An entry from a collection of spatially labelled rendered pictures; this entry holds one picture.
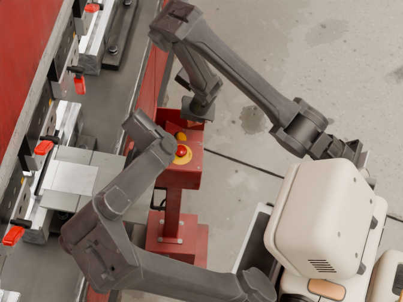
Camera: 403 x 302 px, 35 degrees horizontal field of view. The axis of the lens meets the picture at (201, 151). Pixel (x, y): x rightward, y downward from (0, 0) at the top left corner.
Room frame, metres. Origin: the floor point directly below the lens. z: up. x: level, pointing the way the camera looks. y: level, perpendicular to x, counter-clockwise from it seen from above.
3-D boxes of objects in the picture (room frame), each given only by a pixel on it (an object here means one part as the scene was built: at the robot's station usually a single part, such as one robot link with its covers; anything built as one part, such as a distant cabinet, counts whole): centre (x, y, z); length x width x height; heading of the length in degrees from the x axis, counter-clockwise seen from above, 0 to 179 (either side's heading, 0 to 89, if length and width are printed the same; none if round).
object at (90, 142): (0.80, 0.33, 0.89); 0.30 x 0.05 x 0.03; 178
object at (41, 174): (0.80, 0.39, 0.99); 0.20 x 0.03 x 0.03; 178
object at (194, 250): (1.06, 0.04, 0.06); 0.25 x 0.20 x 0.12; 94
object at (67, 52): (0.94, 0.38, 1.26); 0.15 x 0.09 x 0.17; 178
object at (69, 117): (0.82, 0.38, 0.92); 0.39 x 0.06 x 0.10; 178
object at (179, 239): (1.05, 0.07, 0.13); 0.10 x 0.10 x 0.01; 4
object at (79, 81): (0.92, 0.32, 1.20); 0.04 x 0.02 x 0.10; 88
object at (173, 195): (1.05, 0.07, 0.39); 0.05 x 0.05 x 0.54; 4
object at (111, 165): (0.76, 0.24, 1.00); 0.26 x 0.18 x 0.01; 88
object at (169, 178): (1.05, 0.07, 0.75); 0.20 x 0.16 x 0.18; 4
